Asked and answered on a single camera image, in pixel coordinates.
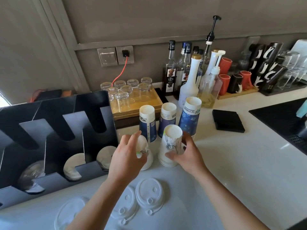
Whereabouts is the black slotted lid organizer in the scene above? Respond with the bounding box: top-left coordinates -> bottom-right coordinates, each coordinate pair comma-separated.
0,90 -> 119,210

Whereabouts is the syrup bottle blue cap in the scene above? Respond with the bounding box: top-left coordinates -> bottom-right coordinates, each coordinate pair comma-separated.
175,42 -> 192,100

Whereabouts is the large white paper cup stack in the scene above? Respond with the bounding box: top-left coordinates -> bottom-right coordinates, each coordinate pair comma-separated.
158,124 -> 183,168

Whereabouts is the clear plastic cup lid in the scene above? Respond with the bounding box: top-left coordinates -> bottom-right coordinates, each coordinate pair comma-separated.
54,196 -> 90,230

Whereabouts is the person's right hand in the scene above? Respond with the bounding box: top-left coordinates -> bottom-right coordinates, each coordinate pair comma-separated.
165,131 -> 208,176

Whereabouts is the stack of black coasters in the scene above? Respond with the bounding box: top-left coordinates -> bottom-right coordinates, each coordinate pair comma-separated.
212,109 -> 246,133

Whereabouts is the wooden glass tray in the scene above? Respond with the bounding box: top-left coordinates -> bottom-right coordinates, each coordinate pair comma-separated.
111,88 -> 164,120

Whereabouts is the dark glass bottle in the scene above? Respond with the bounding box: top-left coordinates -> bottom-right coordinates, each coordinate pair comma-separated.
192,46 -> 204,61

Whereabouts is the black mug tray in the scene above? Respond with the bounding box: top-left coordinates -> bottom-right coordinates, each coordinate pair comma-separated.
260,83 -> 307,96

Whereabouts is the black mug white handle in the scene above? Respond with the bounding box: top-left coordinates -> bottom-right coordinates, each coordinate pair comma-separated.
227,74 -> 244,94

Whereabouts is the black rubber bar mat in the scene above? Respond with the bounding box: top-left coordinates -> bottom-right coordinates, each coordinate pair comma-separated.
248,97 -> 307,156

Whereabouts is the wooden mug tray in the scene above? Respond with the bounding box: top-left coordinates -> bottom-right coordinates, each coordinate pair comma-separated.
217,87 -> 260,100

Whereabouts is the group of clear glass cups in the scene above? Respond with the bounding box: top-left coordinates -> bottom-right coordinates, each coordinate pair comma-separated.
276,51 -> 307,90

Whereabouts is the red mug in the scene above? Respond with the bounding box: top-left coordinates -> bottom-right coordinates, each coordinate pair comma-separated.
240,70 -> 253,90
218,57 -> 233,75
218,74 -> 231,96

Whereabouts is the brown syrup bottle black cap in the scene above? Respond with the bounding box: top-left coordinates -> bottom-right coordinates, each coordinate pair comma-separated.
162,40 -> 177,96

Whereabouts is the person's left forearm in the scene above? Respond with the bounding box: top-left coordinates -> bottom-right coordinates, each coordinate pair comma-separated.
66,175 -> 135,230

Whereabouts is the person's right forearm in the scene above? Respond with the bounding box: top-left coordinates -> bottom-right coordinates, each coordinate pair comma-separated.
192,165 -> 271,230

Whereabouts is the narrow blue paper cup stack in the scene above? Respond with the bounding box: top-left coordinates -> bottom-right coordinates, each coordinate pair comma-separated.
139,105 -> 158,143

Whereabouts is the group of clear drinking glasses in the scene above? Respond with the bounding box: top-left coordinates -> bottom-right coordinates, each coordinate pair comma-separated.
100,77 -> 154,113

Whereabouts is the person's left hand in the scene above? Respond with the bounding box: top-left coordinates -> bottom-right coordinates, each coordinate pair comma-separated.
108,130 -> 148,184

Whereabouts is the wide blue paper cup stack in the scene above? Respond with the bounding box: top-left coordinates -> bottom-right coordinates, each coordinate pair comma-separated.
178,96 -> 202,140

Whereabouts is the grey wall switch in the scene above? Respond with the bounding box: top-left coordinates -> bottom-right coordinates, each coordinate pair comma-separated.
97,47 -> 118,67

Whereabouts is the bottle with black pump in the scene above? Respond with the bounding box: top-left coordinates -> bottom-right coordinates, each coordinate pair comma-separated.
201,15 -> 222,75

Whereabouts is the white pump bottle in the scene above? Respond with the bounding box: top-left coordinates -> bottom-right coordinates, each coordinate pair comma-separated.
205,50 -> 226,77

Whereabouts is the small white paper cup stack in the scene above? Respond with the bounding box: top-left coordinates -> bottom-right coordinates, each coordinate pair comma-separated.
136,135 -> 154,171

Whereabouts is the grey wall socket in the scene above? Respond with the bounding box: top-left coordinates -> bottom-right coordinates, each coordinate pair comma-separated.
116,46 -> 135,65

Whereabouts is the red cable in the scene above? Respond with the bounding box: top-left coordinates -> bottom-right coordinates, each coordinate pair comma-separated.
110,56 -> 129,88

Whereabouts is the clear pump bottle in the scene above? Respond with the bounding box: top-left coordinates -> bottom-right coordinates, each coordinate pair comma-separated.
198,66 -> 223,109

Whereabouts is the clear glass pitcher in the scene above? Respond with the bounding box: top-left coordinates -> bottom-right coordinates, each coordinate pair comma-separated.
238,51 -> 251,71

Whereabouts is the stack of clear plastic lids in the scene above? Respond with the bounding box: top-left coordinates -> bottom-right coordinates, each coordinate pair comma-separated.
17,160 -> 46,195

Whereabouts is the black and orange bag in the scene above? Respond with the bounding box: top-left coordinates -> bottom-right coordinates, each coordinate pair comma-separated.
28,88 -> 72,103

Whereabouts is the white plastic cup lid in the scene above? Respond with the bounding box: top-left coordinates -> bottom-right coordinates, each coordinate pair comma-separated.
135,178 -> 166,216
111,185 -> 140,226

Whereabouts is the teal object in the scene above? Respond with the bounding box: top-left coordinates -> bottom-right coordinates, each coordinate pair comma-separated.
296,99 -> 307,119

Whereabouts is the row of black mugs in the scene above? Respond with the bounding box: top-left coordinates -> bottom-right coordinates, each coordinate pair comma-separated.
248,42 -> 288,93

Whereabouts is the stack of white lids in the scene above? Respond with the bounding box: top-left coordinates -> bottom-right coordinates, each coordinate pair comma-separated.
96,146 -> 117,171
63,153 -> 86,182

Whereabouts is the short blue paper cup stack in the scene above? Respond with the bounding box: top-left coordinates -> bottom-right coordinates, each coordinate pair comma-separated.
157,102 -> 177,139

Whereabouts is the white bottle gold cap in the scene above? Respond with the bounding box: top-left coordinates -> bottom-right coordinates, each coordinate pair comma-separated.
178,54 -> 202,109

